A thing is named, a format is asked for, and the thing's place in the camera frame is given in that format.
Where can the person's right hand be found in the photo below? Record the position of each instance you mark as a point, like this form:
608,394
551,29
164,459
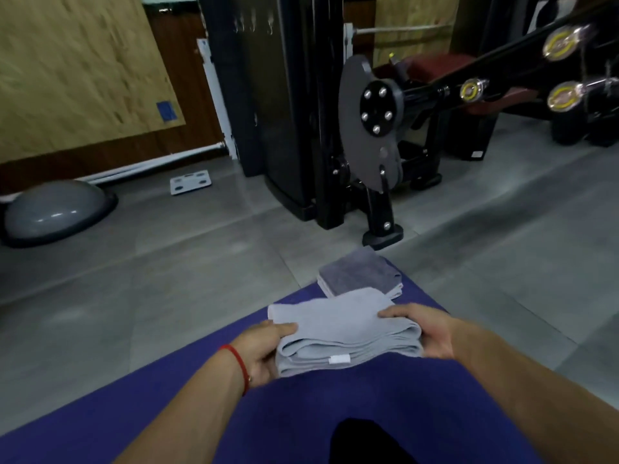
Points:
435,333

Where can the person's left hand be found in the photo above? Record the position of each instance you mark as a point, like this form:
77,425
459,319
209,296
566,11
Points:
258,355

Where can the purple ribbed mat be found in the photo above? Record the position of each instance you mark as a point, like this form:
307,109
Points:
411,405

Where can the light grey towel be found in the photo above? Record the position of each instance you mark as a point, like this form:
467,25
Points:
338,323
325,288

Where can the person's left forearm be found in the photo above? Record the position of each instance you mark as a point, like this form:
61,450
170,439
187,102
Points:
193,420

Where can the person's right forearm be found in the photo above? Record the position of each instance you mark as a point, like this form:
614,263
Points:
541,396

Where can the person's black trousers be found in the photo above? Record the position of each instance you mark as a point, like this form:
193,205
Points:
367,444

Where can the white bathroom scale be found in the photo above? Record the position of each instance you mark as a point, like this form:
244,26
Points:
191,182

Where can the black weight stack machine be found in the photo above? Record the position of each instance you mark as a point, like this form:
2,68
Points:
290,115

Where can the grey balance dome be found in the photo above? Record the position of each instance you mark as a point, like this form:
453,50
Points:
53,212

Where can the white wall pipe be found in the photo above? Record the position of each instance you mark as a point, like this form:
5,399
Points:
155,164

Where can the white upright post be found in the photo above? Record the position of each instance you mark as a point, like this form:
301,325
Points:
215,91

